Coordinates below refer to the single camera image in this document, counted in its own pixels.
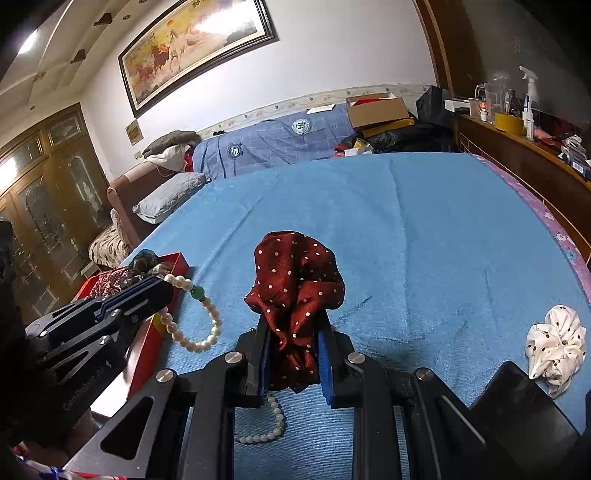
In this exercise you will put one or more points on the wooden side cabinet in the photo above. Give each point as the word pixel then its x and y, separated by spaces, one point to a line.
pixel 557 185

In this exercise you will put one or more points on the floral patterned cushion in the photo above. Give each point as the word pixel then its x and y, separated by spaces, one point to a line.
pixel 111 247

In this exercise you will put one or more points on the white spray bottle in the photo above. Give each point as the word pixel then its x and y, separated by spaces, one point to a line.
pixel 532 95

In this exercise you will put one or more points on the grey black organza scrunchie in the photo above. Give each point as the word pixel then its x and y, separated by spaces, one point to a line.
pixel 147 263

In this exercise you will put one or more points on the black phone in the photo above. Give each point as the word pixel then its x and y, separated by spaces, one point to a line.
pixel 525 421

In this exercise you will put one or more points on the red cardboard box tray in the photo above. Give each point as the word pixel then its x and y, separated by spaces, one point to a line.
pixel 141 356

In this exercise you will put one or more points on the blue plaid folded quilt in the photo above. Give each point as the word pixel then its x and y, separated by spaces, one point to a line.
pixel 285 140

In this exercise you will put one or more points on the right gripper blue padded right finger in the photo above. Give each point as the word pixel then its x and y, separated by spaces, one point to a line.
pixel 338 364

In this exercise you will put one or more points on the blue bed blanket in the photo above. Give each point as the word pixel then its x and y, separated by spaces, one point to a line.
pixel 445 265

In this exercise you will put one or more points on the white cherry print scrunchie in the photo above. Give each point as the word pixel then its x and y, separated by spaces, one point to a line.
pixel 556 349

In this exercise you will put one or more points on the wooden glass door wardrobe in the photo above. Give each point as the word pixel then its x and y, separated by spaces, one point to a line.
pixel 53 191

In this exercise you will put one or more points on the framed horse painting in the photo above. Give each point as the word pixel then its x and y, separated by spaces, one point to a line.
pixel 186 40

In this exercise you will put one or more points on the brown armchair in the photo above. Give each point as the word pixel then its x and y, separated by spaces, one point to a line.
pixel 128 189

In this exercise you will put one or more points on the grey pillow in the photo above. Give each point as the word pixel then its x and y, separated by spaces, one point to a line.
pixel 168 197

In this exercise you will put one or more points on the yellow round tin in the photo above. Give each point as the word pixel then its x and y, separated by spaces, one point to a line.
pixel 509 124

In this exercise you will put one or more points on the red polka dot scrunchie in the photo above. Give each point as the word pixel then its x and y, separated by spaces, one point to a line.
pixel 297 282

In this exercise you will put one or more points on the brown cardboard box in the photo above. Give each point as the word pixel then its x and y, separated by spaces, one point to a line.
pixel 373 109

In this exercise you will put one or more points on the red white plaid scrunchie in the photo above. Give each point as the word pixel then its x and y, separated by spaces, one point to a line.
pixel 111 283

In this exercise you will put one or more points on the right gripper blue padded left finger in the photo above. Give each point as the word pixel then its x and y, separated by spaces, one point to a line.
pixel 254 346

